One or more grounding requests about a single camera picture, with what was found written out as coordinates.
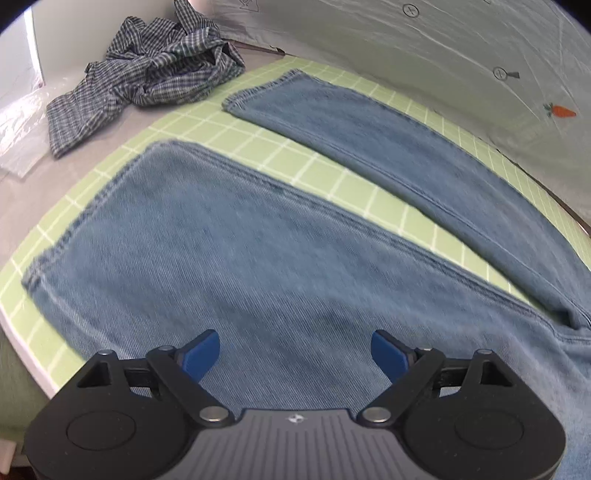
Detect blue denim jeans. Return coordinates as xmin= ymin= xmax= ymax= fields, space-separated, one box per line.
xmin=22 ymin=70 xmax=590 ymax=479

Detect clear plastic bag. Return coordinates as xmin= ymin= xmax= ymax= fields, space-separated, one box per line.
xmin=1 ymin=66 xmax=51 ymax=179

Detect blue checked shirt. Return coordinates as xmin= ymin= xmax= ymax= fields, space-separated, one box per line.
xmin=46 ymin=1 xmax=245 ymax=159

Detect grey carrot print storage bag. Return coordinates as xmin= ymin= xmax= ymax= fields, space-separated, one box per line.
xmin=195 ymin=0 xmax=590 ymax=219

